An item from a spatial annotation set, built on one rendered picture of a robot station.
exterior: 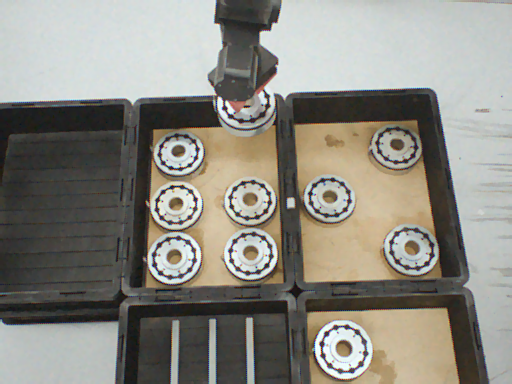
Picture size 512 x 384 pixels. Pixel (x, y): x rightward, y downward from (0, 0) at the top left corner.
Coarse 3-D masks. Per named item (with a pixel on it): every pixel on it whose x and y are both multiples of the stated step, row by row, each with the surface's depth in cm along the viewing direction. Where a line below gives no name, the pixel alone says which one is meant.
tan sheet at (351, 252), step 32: (320, 128) 122; (352, 128) 122; (416, 128) 122; (320, 160) 119; (352, 160) 119; (384, 192) 116; (416, 192) 116; (352, 224) 113; (384, 224) 113; (416, 224) 113; (320, 256) 111; (352, 256) 111
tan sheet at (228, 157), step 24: (216, 144) 121; (240, 144) 121; (264, 144) 121; (216, 168) 119; (240, 168) 118; (264, 168) 118; (216, 192) 116; (216, 216) 114; (216, 240) 112; (216, 264) 110
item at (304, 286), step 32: (288, 96) 113; (320, 96) 113; (352, 96) 113; (384, 96) 114; (288, 128) 111; (288, 160) 108; (448, 160) 107; (448, 192) 105; (320, 288) 98; (352, 288) 98
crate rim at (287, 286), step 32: (192, 96) 114; (128, 192) 106; (288, 192) 105; (128, 224) 103; (288, 224) 103; (128, 256) 102; (288, 256) 101; (128, 288) 99; (160, 288) 99; (192, 288) 98; (224, 288) 98; (256, 288) 99; (288, 288) 98
